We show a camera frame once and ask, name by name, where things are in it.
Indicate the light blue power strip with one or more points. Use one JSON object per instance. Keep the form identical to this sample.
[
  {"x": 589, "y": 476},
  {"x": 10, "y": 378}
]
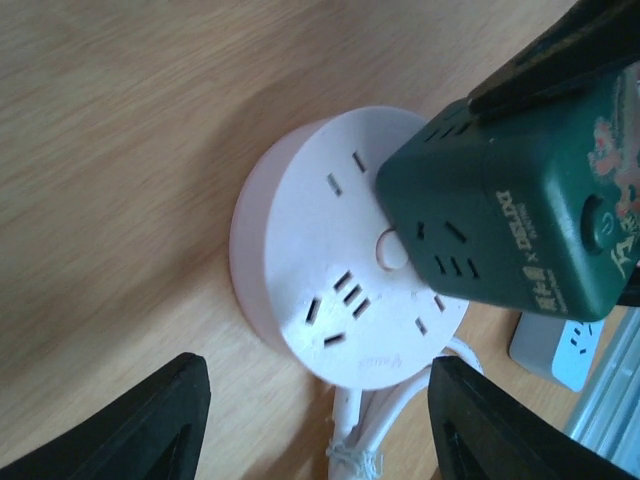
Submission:
[{"x": 556, "y": 350}]

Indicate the dark green patterned cube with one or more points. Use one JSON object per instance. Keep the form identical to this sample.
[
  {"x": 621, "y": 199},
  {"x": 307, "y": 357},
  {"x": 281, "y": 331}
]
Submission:
[{"x": 537, "y": 212}]

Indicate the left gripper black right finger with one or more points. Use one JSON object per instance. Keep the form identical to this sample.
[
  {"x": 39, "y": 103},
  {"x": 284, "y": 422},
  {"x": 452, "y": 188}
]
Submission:
[{"x": 481, "y": 432}]

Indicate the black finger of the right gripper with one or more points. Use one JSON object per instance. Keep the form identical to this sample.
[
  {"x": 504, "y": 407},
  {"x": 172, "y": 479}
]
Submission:
[{"x": 591, "y": 40}]

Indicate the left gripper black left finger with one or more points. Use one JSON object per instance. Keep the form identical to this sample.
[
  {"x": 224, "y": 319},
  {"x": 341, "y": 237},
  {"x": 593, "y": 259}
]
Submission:
[{"x": 153, "y": 431}]

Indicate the pink round socket hub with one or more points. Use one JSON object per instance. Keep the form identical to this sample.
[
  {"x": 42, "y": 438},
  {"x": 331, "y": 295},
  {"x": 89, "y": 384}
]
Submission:
[{"x": 318, "y": 270}]

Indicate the aluminium front rail frame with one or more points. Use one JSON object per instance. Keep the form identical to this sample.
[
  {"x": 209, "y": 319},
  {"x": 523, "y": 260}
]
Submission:
[{"x": 606, "y": 417}]

